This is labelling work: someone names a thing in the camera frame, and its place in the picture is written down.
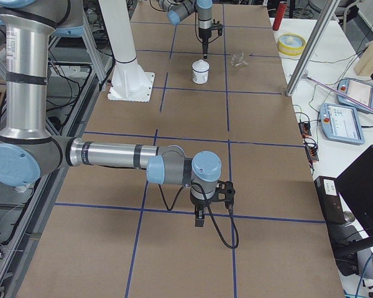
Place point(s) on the white cup lid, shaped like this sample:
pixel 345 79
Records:
pixel 200 66

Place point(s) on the white enamel cup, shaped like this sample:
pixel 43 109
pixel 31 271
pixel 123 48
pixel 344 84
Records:
pixel 200 76

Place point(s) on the red cylinder bottle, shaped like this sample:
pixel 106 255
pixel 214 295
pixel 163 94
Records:
pixel 280 12

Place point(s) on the yellow tape roll with dish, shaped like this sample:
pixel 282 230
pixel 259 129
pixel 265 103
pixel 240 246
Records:
pixel 291 44

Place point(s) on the pink grabber stick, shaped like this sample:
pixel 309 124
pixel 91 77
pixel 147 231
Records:
pixel 350 99

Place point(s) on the orange circuit board lower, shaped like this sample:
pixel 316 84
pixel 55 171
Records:
pixel 312 152

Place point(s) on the orange circuit board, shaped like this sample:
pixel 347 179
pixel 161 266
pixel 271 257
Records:
pixel 305 128
pixel 312 152

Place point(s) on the black desktop box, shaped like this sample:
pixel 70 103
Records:
pixel 329 200

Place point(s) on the orange circuit board upper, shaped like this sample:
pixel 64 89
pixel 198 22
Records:
pixel 305 128

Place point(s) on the near blue teach pendant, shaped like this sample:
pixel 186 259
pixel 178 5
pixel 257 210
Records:
pixel 341 124

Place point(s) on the blue teach pendant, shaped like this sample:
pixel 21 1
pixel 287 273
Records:
pixel 341 124
pixel 358 90

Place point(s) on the black computer monitor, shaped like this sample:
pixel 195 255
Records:
pixel 355 184

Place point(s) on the far blue teach pendant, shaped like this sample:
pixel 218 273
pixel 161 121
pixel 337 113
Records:
pixel 358 90

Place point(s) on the wooden beam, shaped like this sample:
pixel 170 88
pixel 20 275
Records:
pixel 364 67

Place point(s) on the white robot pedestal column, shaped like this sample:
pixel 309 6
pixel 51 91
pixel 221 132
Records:
pixel 129 82

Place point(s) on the aluminium frame post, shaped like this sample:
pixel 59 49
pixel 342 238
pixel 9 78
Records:
pixel 313 40

